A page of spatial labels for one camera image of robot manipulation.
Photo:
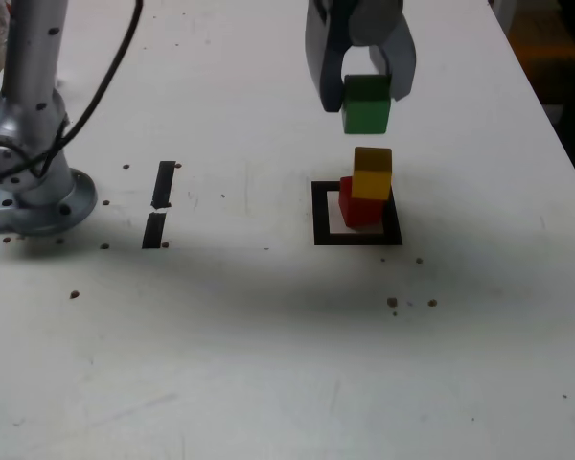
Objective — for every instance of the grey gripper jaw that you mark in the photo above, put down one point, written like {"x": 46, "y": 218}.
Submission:
{"x": 400, "y": 52}

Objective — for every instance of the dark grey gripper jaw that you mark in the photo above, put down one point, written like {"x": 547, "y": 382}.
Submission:
{"x": 323, "y": 62}

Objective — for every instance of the green cube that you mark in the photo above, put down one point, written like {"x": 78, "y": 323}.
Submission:
{"x": 366, "y": 112}

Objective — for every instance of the yellow cube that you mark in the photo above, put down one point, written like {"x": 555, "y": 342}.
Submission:
{"x": 373, "y": 179}

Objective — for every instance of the red cube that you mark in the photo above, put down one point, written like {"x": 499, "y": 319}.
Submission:
{"x": 361, "y": 213}

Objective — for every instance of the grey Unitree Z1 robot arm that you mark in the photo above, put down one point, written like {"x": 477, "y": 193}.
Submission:
{"x": 29, "y": 72}

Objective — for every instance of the black tape square outline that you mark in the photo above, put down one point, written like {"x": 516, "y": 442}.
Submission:
{"x": 319, "y": 215}

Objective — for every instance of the black tape strip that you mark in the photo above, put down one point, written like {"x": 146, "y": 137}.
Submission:
{"x": 161, "y": 187}

